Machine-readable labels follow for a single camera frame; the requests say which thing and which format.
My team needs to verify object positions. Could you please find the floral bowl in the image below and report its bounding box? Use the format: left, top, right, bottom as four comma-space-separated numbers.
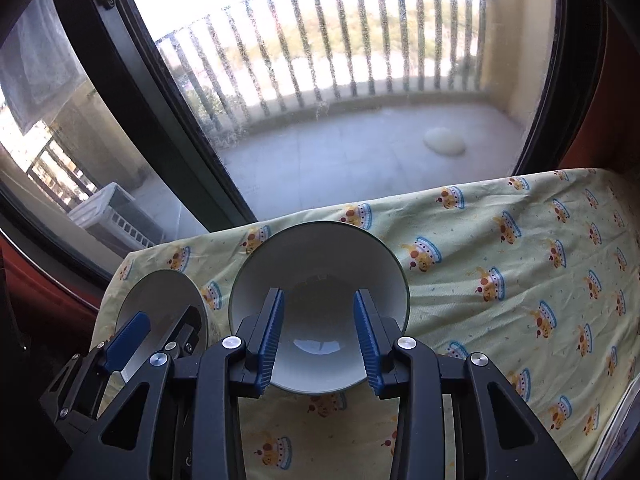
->
115, 270, 208, 382
229, 221, 410, 396

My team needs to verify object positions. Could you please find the red-pattern white plate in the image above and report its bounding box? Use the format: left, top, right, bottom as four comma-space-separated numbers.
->
584, 376, 640, 480

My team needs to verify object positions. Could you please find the red curtain left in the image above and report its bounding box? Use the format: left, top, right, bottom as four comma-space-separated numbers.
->
1, 238, 101, 360

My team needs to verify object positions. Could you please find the red curtain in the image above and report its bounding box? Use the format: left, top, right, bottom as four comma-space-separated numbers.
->
1, 238, 101, 360
559, 11, 639, 179

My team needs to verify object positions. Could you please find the white plastic crate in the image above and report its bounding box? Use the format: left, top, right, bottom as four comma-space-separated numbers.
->
67, 182, 165, 257

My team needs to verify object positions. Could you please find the yellow patterned tablecloth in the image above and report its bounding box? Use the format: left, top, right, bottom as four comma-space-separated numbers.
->
92, 168, 639, 479

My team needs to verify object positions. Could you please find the pale object on balcony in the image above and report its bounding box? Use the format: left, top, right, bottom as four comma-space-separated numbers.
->
423, 127, 466, 157

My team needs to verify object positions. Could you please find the white hanging cloth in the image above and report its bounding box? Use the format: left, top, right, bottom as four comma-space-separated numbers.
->
1, 0, 87, 133

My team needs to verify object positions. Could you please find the red curtain right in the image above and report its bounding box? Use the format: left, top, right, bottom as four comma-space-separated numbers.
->
559, 11, 639, 179

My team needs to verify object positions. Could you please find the balcony railing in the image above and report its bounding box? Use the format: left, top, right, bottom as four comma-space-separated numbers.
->
27, 0, 497, 212

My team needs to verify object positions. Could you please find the black window frame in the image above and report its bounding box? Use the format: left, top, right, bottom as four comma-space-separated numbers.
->
1, 0, 608, 287

